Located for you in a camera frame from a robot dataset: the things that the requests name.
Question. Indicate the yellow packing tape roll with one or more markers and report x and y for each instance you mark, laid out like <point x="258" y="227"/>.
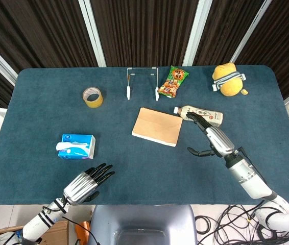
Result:
<point x="94" y="103"/>

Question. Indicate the green orange snack bag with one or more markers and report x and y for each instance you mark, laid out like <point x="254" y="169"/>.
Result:
<point x="173" y="81"/>

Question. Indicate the white tissue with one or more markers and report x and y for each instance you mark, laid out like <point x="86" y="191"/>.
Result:
<point x="65" y="146"/>

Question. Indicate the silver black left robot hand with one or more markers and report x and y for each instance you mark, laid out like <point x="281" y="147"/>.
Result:
<point x="83" y="186"/>

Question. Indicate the brown cardboard box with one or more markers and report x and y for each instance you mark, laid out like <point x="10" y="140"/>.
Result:
<point x="57" y="229"/>

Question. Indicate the dark teal table cloth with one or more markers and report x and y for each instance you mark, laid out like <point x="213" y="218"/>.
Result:
<point x="144" y="173"/>

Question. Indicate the beige milk tea bottle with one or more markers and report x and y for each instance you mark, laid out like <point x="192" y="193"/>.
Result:
<point x="205" y="113"/>

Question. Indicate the grey robot torso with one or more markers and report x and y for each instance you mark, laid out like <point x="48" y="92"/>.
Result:
<point x="142" y="224"/>

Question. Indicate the blue tissue box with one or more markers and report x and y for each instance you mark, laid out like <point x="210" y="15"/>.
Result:
<point x="79" y="153"/>

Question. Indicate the yellow plush toy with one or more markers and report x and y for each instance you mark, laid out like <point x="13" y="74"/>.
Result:
<point x="230" y="86"/>

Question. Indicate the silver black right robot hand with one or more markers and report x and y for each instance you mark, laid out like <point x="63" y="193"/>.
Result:
<point x="219" y="141"/>

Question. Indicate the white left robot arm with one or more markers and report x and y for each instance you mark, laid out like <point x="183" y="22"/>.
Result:
<point x="42" y="219"/>

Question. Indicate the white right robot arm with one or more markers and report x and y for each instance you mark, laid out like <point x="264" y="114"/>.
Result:
<point x="251" y="181"/>

